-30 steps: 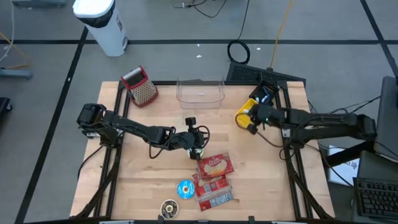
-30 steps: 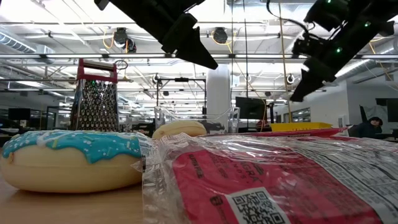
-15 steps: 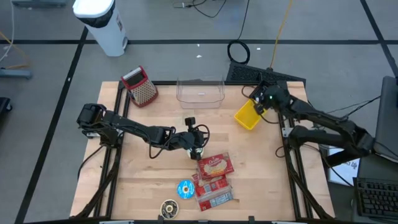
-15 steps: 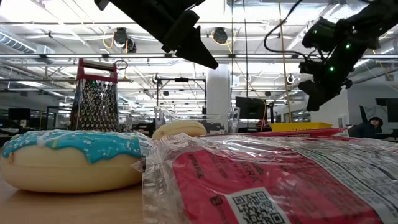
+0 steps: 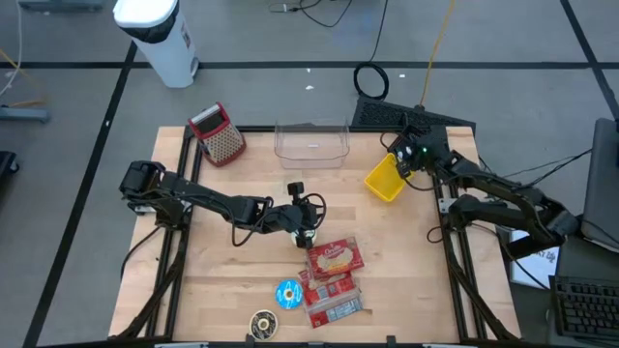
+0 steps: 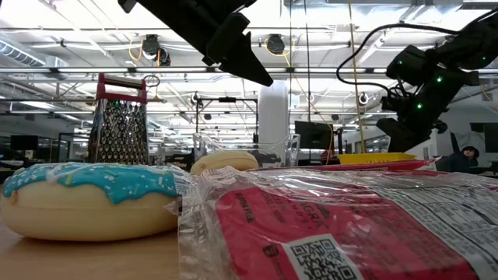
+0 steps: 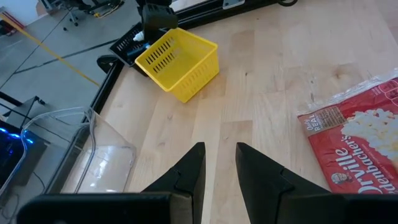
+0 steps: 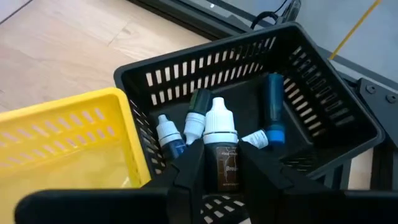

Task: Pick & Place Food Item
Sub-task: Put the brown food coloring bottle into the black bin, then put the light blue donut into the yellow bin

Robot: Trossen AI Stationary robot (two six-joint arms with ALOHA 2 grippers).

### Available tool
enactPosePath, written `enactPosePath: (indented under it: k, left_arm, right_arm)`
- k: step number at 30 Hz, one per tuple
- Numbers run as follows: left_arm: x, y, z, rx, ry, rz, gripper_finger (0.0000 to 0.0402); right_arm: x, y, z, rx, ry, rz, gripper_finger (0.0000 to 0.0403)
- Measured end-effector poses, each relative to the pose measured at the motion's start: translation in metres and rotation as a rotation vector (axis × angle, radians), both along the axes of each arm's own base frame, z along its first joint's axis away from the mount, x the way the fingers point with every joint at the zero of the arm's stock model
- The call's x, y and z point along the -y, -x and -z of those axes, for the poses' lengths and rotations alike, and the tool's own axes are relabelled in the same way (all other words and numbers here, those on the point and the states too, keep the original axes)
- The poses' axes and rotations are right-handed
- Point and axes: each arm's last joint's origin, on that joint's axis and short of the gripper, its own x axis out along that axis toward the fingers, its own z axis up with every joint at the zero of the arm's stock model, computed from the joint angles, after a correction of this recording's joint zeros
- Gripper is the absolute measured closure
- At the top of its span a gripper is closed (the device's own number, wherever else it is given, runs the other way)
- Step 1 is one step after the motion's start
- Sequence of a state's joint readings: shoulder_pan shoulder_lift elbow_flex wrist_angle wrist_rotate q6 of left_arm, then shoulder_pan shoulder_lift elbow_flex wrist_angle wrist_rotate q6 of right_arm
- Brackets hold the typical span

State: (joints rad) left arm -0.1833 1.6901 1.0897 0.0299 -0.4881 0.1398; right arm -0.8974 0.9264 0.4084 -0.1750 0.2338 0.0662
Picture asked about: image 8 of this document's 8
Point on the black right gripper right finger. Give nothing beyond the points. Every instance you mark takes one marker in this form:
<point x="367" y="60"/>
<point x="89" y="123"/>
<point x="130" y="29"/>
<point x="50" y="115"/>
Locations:
<point x="264" y="193"/>

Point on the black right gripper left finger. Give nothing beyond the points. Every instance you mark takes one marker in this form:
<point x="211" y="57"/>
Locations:
<point x="186" y="186"/>

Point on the brown dropper bottle white cap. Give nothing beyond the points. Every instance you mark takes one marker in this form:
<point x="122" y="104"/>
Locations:
<point x="220" y="133"/>

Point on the white labelled dropper bottle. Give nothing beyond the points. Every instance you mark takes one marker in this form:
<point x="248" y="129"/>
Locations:
<point x="256" y="139"/>

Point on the dark blue dropper bottle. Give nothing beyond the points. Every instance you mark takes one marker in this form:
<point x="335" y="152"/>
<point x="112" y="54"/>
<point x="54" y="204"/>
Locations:
<point x="168" y="130"/>

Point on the green dropper bottle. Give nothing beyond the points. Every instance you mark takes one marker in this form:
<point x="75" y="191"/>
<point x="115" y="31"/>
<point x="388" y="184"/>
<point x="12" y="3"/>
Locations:
<point x="199" y="101"/>

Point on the black plastic basket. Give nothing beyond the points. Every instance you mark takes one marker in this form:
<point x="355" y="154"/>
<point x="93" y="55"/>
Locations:
<point x="248" y="93"/>

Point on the yellow plastic basket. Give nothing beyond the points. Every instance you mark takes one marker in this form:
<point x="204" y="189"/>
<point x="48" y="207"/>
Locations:
<point x="77" y="174"/>

